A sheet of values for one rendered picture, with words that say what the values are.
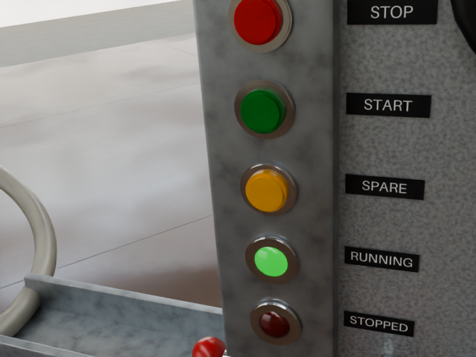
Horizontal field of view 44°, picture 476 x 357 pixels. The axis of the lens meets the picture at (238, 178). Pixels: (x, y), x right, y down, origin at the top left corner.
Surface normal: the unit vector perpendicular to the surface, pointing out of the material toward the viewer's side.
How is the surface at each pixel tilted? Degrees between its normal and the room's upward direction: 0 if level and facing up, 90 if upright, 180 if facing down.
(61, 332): 1
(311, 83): 90
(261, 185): 90
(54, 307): 90
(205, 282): 0
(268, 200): 90
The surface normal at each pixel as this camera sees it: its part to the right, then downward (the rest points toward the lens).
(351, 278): -0.32, 0.42
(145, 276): -0.07, -0.91
